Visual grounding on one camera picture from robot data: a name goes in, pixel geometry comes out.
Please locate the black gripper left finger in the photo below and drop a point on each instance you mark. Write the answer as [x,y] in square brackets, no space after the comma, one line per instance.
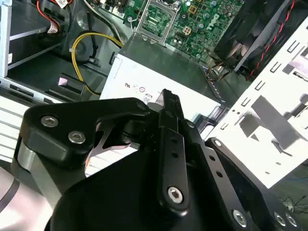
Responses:
[60,125]

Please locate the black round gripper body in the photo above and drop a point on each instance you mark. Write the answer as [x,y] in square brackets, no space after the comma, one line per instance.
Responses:
[115,204]

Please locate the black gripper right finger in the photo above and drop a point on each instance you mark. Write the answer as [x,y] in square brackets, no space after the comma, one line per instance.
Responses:
[240,192]

